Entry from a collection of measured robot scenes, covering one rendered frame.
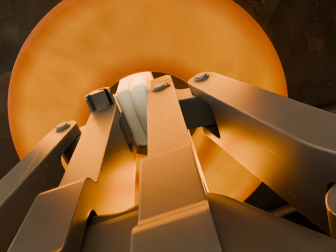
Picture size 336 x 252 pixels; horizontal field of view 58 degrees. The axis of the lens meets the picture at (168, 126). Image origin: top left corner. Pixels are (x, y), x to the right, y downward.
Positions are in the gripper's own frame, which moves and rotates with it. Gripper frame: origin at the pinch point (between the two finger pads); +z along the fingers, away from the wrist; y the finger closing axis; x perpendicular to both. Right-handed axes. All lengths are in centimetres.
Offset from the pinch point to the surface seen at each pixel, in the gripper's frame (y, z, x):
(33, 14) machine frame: -7.8, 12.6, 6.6
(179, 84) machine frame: 2.3, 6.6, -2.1
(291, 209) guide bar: 7.6, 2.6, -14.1
